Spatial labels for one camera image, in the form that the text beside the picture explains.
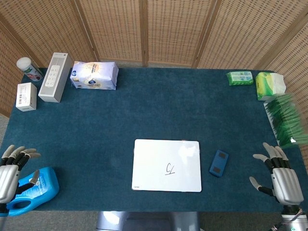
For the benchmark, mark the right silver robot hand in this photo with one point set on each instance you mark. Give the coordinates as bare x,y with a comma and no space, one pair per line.
286,185

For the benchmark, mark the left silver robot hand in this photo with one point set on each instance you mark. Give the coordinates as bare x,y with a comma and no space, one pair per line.
8,178

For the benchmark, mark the blue board eraser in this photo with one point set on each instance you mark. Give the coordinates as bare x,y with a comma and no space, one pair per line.
218,163

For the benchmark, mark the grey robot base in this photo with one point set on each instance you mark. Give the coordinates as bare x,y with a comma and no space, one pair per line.
146,221

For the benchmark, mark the white whiteboard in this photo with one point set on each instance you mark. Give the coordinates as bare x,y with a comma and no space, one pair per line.
156,166

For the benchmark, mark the blue detergent bottle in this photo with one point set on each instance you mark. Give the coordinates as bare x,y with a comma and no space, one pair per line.
45,185

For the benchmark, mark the clear box of green packets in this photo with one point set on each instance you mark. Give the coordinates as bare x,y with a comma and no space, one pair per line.
286,120

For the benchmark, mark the small white cardboard box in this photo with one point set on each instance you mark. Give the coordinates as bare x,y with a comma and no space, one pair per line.
26,96

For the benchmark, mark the yellow-green facial tissue pack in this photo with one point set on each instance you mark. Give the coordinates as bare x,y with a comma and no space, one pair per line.
267,86

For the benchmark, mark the canister with white lid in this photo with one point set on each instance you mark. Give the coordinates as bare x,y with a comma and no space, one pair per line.
30,69

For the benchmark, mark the long white power strip box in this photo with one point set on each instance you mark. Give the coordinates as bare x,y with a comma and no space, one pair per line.
54,77

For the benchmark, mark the green wet wipes pack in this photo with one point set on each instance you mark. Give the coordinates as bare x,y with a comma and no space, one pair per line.
240,78

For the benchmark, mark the white purple tissue pack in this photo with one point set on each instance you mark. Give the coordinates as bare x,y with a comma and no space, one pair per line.
93,75

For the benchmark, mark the blue carpet table mat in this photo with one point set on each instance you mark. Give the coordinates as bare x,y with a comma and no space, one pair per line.
144,108

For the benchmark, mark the woven wooden folding screen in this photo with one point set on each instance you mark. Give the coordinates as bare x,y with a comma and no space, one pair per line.
168,29

